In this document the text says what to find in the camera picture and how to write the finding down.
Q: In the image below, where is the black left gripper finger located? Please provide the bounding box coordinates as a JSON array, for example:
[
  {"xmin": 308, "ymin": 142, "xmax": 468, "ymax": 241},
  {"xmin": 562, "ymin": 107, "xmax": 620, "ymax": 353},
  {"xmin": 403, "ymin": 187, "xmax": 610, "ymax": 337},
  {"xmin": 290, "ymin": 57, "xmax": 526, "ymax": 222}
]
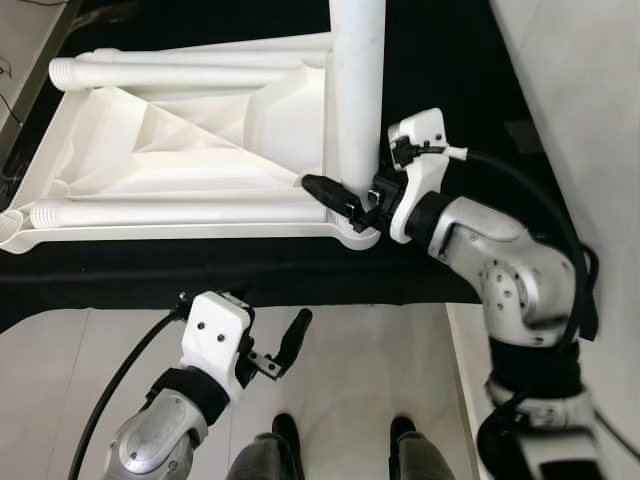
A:
[{"xmin": 277, "ymin": 308, "xmax": 314, "ymax": 379}]

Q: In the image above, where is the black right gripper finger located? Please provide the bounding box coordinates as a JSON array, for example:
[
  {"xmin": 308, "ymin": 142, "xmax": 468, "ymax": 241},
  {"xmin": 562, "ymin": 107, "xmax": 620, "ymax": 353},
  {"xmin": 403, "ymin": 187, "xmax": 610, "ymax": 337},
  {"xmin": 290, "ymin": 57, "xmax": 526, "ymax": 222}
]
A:
[{"xmin": 300, "ymin": 174, "xmax": 373, "ymax": 223}]

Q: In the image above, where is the white plastic table leg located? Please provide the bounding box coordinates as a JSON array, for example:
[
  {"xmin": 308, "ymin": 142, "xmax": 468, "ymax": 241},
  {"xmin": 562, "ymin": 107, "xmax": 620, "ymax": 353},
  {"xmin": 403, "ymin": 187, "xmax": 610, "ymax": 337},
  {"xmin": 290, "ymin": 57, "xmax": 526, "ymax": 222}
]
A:
[
  {"xmin": 88, "ymin": 32, "xmax": 333, "ymax": 59},
  {"xmin": 48, "ymin": 55, "xmax": 331, "ymax": 93},
  {"xmin": 28, "ymin": 195, "xmax": 336, "ymax": 229},
  {"xmin": 327, "ymin": 0, "xmax": 391, "ymax": 201}
]

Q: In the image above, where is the white plastic table top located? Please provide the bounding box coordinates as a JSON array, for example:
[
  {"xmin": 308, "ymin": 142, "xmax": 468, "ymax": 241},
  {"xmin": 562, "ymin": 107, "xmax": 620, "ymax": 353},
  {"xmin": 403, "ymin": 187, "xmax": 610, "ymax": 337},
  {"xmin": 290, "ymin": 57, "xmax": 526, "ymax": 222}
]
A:
[{"xmin": 0, "ymin": 30, "xmax": 383, "ymax": 251}]

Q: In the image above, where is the black tablecloth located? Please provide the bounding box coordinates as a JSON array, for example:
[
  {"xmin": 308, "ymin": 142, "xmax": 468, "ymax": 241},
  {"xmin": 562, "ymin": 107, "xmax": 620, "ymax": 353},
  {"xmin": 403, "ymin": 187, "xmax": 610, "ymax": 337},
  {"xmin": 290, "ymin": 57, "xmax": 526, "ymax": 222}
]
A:
[{"xmin": 0, "ymin": 0, "xmax": 601, "ymax": 336}]

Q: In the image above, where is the grey tape piece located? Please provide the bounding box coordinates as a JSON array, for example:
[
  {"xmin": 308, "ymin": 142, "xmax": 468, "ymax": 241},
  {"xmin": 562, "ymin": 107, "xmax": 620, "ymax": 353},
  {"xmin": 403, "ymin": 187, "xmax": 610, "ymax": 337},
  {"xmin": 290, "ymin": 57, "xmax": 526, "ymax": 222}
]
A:
[{"xmin": 505, "ymin": 120, "xmax": 546, "ymax": 153}]

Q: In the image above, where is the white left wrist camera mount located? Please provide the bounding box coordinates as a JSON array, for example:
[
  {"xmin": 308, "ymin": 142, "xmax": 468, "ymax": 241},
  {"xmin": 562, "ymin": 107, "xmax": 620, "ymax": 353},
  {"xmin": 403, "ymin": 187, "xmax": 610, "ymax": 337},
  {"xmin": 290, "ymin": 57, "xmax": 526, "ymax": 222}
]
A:
[{"xmin": 181, "ymin": 291, "xmax": 254, "ymax": 403}]

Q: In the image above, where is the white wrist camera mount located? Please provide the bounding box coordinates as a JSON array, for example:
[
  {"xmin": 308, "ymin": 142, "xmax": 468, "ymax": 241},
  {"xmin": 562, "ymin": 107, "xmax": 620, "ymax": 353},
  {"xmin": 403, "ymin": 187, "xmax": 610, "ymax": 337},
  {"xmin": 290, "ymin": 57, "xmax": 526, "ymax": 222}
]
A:
[
  {"xmin": 181, "ymin": 291, "xmax": 254, "ymax": 403},
  {"xmin": 385, "ymin": 108, "xmax": 469, "ymax": 244}
]

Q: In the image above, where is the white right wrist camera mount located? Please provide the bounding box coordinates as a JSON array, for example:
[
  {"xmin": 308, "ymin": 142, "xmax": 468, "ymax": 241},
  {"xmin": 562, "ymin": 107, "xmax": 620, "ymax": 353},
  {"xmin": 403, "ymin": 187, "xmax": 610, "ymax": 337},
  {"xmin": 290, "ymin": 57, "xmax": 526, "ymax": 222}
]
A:
[{"xmin": 385, "ymin": 108, "xmax": 469, "ymax": 244}]

